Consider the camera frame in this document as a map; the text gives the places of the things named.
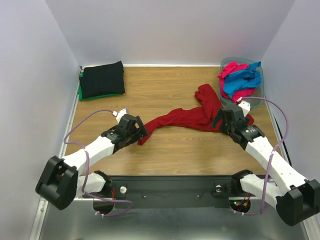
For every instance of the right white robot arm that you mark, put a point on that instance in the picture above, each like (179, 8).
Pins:
(292, 195)

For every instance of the red t-shirt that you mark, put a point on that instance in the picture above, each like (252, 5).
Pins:
(198, 118)

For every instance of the folded green t-shirt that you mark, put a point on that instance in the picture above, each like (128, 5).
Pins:
(92, 94)

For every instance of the folded black t-shirt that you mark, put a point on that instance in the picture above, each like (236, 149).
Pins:
(109, 77)

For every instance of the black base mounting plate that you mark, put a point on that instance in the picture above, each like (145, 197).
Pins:
(176, 191)

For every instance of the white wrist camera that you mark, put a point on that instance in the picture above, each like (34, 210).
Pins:
(119, 114)
(244, 105)

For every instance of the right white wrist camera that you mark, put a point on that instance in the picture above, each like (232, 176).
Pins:
(244, 105)

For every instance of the pink t-shirt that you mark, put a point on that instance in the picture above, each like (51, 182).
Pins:
(229, 69)

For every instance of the blue t-shirt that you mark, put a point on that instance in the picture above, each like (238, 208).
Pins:
(245, 77)

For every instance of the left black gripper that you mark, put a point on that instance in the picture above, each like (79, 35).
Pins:
(141, 130)

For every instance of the aluminium frame rail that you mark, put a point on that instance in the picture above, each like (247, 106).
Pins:
(43, 203)

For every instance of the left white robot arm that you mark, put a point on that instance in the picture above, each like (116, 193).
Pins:
(64, 179)

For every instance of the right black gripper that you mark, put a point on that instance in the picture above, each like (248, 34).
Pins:
(225, 119)

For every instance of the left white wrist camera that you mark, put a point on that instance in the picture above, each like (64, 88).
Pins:
(119, 114)

